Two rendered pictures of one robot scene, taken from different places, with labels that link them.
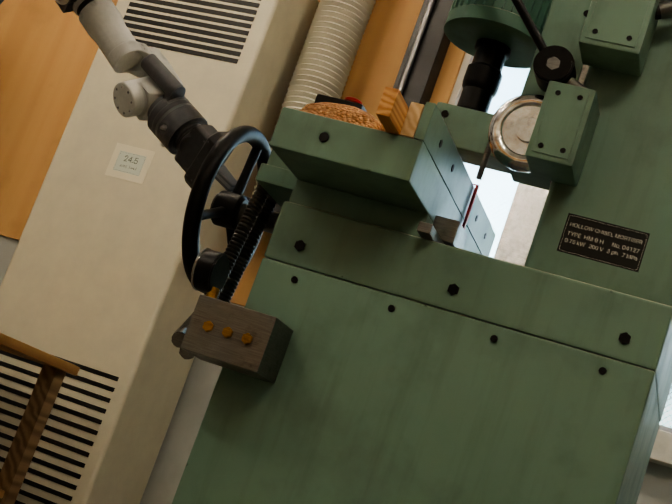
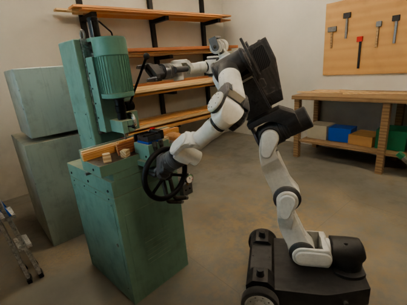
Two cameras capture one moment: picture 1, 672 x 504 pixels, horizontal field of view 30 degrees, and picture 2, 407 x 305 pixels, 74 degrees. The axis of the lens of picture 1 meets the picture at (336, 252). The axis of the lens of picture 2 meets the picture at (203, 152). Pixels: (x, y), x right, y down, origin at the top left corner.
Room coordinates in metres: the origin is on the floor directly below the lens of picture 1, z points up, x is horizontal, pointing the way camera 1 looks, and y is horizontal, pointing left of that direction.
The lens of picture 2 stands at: (3.15, 0.93, 1.33)
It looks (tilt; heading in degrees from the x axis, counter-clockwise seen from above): 18 degrees down; 205
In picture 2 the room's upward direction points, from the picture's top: 5 degrees counter-clockwise
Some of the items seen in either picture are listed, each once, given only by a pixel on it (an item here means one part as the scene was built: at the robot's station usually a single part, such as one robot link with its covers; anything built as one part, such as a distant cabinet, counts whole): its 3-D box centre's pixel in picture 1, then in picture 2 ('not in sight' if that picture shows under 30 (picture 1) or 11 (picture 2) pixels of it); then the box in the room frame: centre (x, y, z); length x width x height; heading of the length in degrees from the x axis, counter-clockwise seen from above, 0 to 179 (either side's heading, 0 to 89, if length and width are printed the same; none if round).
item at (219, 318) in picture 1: (236, 338); (181, 186); (1.74, 0.09, 0.58); 0.12 x 0.08 x 0.08; 71
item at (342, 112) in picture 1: (347, 120); (173, 135); (1.70, 0.05, 0.92); 0.14 x 0.09 x 0.04; 71
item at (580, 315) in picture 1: (481, 316); (120, 166); (1.90, -0.25, 0.76); 0.57 x 0.45 x 0.09; 71
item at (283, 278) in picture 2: not in sight; (303, 259); (1.74, 0.85, 0.19); 0.64 x 0.52 x 0.33; 101
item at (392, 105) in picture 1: (433, 186); (136, 141); (1.88, -0.11, 0.92); 0.67 x 0.02 x 0.04; 161
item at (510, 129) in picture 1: (529, 133); (130, 121); (1.78, -0.21, 1.02); 0.12 x 0.03 x 0.12; 71
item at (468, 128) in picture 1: (473, 141); (122, 126); (1.94, -0.15, 1.03); 0.14 x 0.07 x 0.09; 71
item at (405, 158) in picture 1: (363, 204); (144, 154); (1.94, -0.02, 0.87); 0.61 x 0.30 x 0.06; 161
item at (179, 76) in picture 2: not in sight; (175, 71); (1.65, 0.09, 1.30); 0.11 x 0.11 x 0.11; 71
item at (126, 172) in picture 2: (386, 248); (135, 162); (1.96, -0.07, 0.82); 0.40 x 0.21 x 0.04; 161
